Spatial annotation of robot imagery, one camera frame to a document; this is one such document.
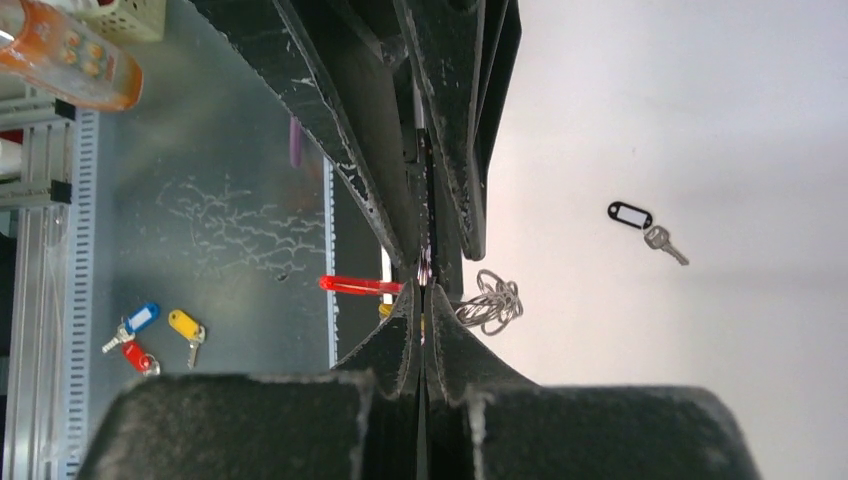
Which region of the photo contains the black key tag with key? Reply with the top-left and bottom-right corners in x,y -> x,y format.
606,201 -> 690,266

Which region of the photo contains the red-handled metal key holder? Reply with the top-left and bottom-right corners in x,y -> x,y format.
318,268 -> 525,338

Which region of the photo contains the blue tagged key on floor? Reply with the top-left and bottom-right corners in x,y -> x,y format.
101,302 -> 160,354

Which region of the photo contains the orange drink bottle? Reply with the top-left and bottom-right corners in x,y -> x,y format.
1,0 -> 144,112

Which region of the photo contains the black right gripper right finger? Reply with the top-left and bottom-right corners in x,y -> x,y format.
425,284 -> 760,479

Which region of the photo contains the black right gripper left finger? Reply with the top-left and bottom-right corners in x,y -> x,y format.
78,282 -> 420,479

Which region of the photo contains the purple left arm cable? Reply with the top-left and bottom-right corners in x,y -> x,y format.
288,116 -> 304,170

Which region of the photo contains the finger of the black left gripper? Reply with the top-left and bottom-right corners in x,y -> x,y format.
394,1 -> 522,261
195,1 -> 419,266

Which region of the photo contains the red tagged key on floor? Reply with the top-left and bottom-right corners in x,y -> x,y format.
121,340 -> 161,377

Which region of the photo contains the yellow tagged key on floor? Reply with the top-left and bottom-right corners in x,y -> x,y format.
168,309 -> 206,370

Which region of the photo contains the yellow perforated basket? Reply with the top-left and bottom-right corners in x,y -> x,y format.
70,0 -> 167,44

